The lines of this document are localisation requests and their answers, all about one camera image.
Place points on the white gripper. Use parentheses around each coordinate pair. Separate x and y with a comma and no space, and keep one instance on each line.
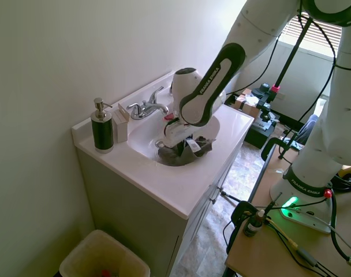
(175,135)

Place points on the grey towel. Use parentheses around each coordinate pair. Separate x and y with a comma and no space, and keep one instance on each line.
(169,156)

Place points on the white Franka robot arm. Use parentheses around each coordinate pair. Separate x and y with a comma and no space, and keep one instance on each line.
(322,115)

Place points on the chrome sink drain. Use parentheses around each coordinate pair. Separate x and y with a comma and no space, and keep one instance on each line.
(159,143)

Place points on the white sink vanity top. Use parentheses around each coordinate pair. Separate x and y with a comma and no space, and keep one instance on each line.
(152,184)

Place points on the chrome faucet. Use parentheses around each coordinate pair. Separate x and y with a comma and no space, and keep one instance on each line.
(146,109)

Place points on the metal cabinet knob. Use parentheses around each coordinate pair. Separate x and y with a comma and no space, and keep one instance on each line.
(221,191)
(214,200)

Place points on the small white box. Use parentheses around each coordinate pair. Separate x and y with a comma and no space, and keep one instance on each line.
(120,127)

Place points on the black metal rod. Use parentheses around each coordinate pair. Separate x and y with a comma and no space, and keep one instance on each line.
(231,197)

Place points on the cardboard box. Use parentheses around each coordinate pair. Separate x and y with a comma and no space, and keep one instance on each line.
(244,104)

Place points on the black equipment case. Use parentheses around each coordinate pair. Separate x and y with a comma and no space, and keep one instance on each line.
(259,132)

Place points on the black C-clamp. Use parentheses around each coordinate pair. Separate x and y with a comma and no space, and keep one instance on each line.
(239,213)
(268,147)

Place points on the black soap dispenser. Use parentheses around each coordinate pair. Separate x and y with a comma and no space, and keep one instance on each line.
(102,130)

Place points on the grey vanity cabinet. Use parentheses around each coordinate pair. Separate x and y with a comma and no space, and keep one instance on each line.
(135,225)

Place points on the dark dropper bottle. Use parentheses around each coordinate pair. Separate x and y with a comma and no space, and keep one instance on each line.
(253,223)

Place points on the blue cloth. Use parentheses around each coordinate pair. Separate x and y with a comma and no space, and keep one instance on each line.
(306,130)

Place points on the cream trash bin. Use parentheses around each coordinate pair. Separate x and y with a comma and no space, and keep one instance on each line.
(103,256)

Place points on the red knob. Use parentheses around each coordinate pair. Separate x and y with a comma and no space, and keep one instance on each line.
(327,193)

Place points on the window blinds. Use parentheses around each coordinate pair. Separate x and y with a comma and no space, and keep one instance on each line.
(314,37)

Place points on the wrist camera with red mount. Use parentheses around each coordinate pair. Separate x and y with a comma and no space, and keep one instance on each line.
(169,117)

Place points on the black camera stand pole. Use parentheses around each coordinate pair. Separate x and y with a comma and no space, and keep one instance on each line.
(291,60)

